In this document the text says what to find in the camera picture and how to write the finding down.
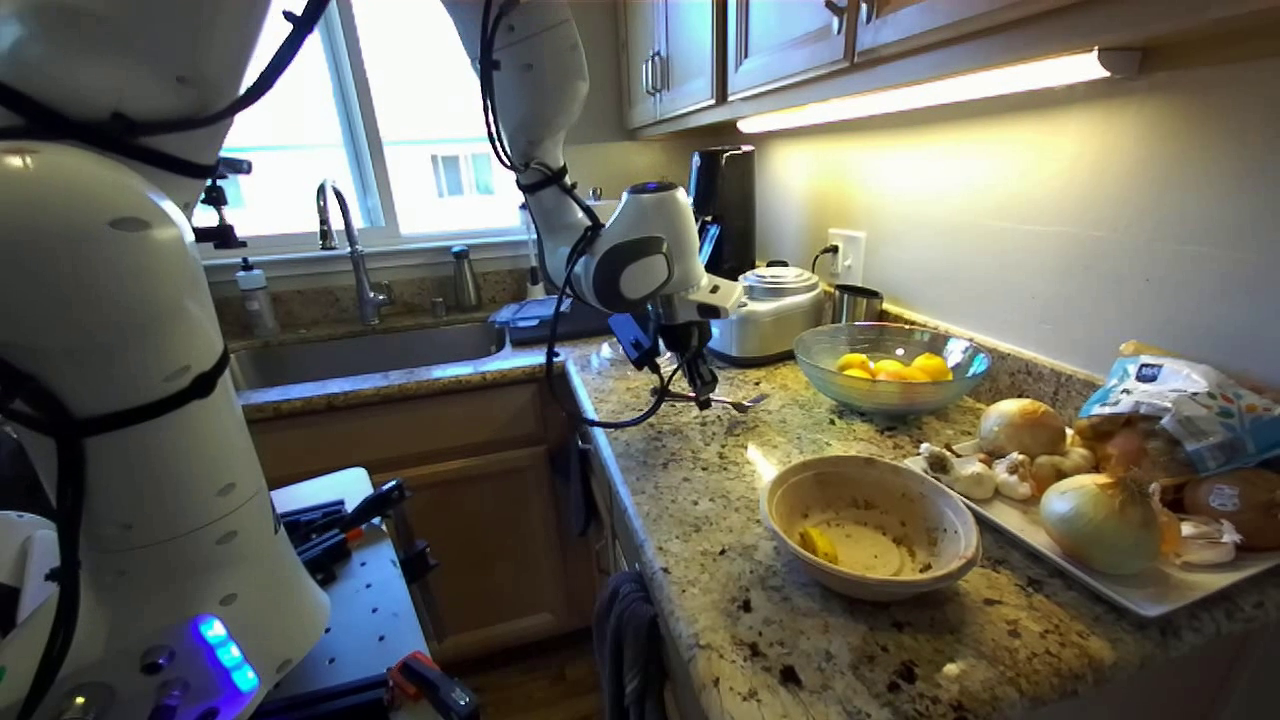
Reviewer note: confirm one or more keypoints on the white rectangular tray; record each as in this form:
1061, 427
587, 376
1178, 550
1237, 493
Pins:
1147, 592

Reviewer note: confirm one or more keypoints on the black soda maker machine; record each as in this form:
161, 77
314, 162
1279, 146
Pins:
720, 191

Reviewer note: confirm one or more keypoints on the glass bowl with lemons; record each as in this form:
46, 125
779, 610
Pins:
890, 368

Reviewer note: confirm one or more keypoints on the yellow onion back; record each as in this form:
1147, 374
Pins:
1022, 427

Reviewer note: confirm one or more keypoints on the chrome kitchen faucet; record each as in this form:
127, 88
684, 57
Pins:
334, 229

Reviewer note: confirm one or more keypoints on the blue white plastic bag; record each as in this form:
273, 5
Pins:
1218, 421

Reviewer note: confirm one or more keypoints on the black camera on stand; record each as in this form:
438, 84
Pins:
213, 198

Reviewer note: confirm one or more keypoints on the white wall outlet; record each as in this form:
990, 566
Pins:
849, 254

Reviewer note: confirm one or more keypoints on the yellow onion front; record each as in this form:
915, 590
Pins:
1103, 526

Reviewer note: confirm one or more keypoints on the white mushrooms on tray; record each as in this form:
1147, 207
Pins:
1007, 479

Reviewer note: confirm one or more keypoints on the under-cabinet light strip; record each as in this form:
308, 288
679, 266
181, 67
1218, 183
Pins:
956, 88

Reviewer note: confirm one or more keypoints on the soap dispenser bottle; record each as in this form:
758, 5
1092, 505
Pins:
256, 297

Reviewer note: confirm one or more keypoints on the dark hanging dish towel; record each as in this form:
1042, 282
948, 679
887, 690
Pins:
628, 650

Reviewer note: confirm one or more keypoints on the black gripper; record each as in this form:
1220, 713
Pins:
691, 341

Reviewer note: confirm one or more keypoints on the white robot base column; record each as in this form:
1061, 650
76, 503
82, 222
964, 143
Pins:
159, 576

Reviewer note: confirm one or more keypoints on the black dish drying mat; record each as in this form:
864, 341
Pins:
536, 322

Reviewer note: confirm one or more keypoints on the beige ceramic bowl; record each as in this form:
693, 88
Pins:
897, 534

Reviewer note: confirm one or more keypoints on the yellow onion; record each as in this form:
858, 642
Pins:
1103, 526
1022, 427

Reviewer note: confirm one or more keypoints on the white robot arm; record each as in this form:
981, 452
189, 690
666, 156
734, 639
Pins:
638, 263

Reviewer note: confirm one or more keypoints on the silver fork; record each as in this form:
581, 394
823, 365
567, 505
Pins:
716, 400

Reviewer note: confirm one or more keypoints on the white silver kitchen appliance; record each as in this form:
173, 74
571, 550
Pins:
779, 303

